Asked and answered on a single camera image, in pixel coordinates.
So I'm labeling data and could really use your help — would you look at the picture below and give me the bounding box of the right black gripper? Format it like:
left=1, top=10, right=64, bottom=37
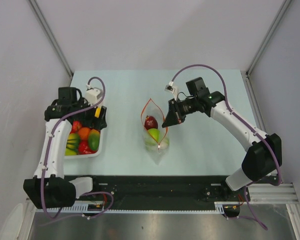
left=162, top=96, right=198, bottom=128

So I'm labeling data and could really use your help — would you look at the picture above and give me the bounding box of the yellow lemon toy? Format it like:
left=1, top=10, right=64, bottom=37
left=94, top=107, right=102, bottom=118

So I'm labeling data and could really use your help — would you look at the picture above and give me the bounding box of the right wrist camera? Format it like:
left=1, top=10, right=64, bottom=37
left=164, top=81, right=179, bottom=100

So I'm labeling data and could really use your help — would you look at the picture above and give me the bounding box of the clear zip top bag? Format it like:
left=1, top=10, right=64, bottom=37
left=140, top=98, right=170, bottom=165

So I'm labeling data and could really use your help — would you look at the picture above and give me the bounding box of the white cable duct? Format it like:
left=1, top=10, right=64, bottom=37
left=36, top=202, right=226, bottom=214

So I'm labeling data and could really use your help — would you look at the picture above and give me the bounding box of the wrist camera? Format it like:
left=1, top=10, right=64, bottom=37
left=164, top=81, right=179, bottom=100
left=84, top=85, right=103, bottom=105

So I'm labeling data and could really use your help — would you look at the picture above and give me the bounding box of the white plastic food tray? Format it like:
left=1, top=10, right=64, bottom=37
left=63, top=98, right=108, bottom=160

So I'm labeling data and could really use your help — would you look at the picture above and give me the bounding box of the right aluminium frame post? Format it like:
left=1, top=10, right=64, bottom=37
left=245, top=0, right=294, bottom=77

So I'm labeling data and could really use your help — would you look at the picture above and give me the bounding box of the orange fruit toy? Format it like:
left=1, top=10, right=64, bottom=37
left=77, top=127, right=91, bottom=141

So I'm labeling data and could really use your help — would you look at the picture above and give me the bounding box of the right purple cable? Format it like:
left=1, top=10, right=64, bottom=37
left=170, top=64, right=283, bottom=231

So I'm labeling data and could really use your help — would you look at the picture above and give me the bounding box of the green red mango toy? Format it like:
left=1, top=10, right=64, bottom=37
left=87, top=129, right=101, bottom=151

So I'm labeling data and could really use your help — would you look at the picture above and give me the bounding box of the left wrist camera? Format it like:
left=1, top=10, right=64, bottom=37
left=84, top=85, right=103, bottom=105

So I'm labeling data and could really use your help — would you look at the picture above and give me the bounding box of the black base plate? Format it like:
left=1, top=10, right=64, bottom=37
left=80, top=175, right=250, bottom=211

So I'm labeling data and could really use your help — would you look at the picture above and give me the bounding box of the green apple toy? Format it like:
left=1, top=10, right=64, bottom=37
left=147, top=128, right=161, bottom=142

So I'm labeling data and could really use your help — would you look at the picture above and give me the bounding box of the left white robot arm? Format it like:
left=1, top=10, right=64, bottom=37
left=23, top=85, right=107, bottom=209

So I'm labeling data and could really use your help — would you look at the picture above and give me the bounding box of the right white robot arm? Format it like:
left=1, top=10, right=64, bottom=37
left=162, top=77, right=282, bottom=201

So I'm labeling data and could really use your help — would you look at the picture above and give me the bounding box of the white cauliflower toy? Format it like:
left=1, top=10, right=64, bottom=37
left=144, top=138, right=170, bottom=152

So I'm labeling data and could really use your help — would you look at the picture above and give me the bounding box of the dark red apple toy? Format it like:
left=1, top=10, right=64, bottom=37
left=143, top=115, right=158, bottom=130

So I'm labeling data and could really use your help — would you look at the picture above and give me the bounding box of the red bell pepper toy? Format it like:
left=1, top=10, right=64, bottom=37
left=77, top=140, right=96, bottom=155

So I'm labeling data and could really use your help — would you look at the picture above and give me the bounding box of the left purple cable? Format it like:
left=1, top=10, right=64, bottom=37
left=37, top=76, right=114, bottom=226

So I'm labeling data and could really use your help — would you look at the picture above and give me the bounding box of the left aluminium frame post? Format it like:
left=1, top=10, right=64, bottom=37
left=26, top=0, right=74, bottom=79

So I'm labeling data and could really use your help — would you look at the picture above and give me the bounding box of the purple cable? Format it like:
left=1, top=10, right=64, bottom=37
left=170, top=64, right=283, bottom=231
left=37, top=76, right=114, bottom=226

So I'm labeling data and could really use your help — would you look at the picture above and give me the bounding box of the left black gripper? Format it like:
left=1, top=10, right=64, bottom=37
left=74, top=96, right=107, bottom=131

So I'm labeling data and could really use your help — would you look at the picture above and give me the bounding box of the aluminium frame post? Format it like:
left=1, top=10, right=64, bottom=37
left=245, top=0, right=294, bottom=77
left=26, top=0, right=74, bottom=79

